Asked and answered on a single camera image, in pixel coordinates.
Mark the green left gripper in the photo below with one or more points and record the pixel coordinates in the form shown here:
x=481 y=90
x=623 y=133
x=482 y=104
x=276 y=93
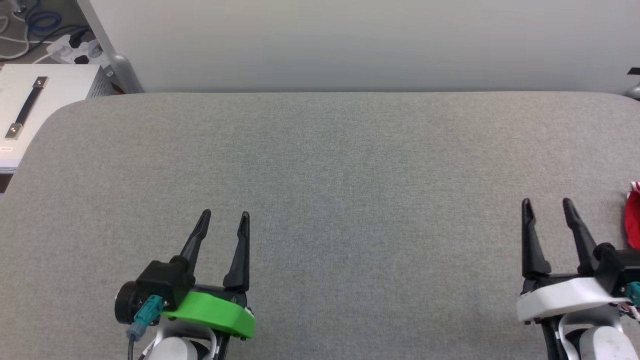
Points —
x=215 y=312

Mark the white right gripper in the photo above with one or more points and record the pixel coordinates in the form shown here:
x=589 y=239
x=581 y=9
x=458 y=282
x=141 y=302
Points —
x=560 y=295

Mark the red white basketball jersey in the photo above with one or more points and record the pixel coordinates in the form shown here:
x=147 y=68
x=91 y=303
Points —
x=634 y=220

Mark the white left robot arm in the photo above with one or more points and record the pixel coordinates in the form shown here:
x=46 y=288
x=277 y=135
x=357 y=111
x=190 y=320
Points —
x=175 y=347

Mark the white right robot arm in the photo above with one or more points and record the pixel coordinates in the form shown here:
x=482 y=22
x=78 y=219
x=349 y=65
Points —
x=595 y=345

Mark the white power strip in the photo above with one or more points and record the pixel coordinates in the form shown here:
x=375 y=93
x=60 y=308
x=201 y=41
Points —
x=75 y=50

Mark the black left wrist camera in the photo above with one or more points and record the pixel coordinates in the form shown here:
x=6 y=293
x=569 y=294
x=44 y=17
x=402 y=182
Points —
x=167 y=282

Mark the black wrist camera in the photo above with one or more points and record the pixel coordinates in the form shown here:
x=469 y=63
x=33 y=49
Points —
x=617 y=270
x=167 y=282

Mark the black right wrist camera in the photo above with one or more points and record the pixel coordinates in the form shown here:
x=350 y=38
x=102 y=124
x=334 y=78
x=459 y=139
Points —
x=617 y=270

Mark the metal post with black tape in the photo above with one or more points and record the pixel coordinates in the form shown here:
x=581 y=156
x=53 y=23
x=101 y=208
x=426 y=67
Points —
x=635 y=90

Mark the grey metal frame post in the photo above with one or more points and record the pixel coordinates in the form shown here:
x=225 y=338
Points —
x=120 y=70

